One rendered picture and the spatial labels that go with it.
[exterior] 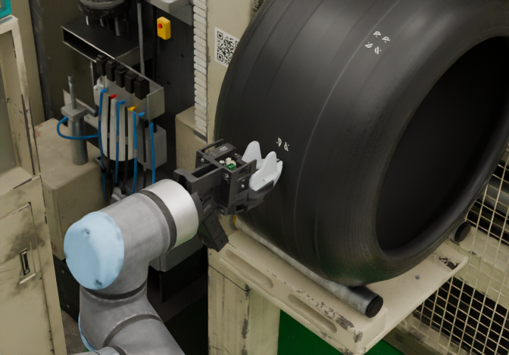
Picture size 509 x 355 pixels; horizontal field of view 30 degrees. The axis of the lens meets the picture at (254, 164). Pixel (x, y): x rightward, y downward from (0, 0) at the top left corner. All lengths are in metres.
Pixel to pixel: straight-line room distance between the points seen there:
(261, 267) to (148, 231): 0.64
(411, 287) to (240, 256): 0.35
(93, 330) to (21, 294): 0.89
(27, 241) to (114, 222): 0.89
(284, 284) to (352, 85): 0.55
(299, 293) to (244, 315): 0.41
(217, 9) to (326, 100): 0.42
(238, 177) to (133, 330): 0.27
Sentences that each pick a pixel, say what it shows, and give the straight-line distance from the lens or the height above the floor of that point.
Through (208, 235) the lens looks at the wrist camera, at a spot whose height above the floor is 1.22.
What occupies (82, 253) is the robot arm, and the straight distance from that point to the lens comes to 1.23.
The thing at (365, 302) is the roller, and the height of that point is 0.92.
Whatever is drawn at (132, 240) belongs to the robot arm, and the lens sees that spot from 1.22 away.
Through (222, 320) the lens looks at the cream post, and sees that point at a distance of 2.27.
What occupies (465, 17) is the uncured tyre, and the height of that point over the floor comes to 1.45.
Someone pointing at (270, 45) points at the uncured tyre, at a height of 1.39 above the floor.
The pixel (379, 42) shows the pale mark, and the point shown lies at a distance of 1.41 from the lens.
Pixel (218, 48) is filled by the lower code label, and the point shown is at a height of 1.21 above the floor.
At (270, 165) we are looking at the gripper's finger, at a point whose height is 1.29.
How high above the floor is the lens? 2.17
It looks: 39 degrees down
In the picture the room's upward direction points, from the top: 2 degrees clockwise
